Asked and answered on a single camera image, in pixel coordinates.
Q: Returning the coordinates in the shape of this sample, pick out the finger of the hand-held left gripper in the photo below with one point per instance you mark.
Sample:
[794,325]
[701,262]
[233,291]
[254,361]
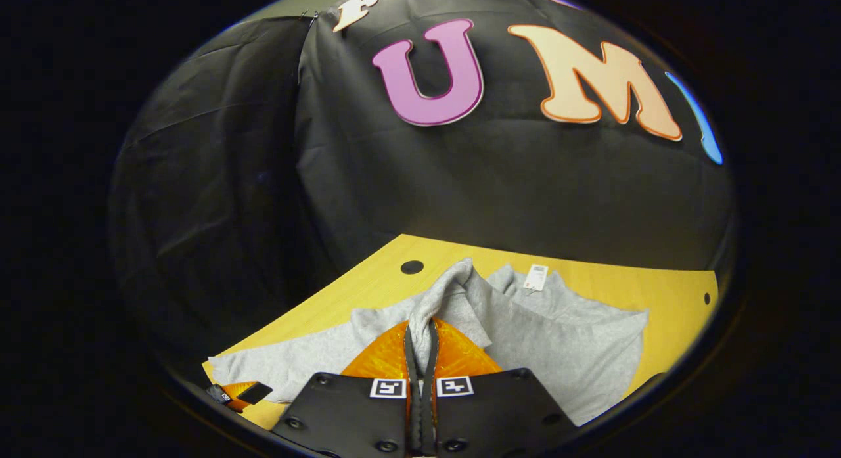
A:
[242,392]

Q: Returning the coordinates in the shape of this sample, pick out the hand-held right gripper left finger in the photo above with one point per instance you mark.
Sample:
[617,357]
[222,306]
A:
[355,412]

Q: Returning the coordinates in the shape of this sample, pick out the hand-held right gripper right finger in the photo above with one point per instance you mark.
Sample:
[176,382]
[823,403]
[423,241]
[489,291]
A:
[486,412]

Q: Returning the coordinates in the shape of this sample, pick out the grey sweatshirt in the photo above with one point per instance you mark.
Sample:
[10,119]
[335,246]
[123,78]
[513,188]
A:
[558,340]

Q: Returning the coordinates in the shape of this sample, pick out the black backdrop cloth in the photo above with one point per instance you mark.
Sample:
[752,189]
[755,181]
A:
[493,182]

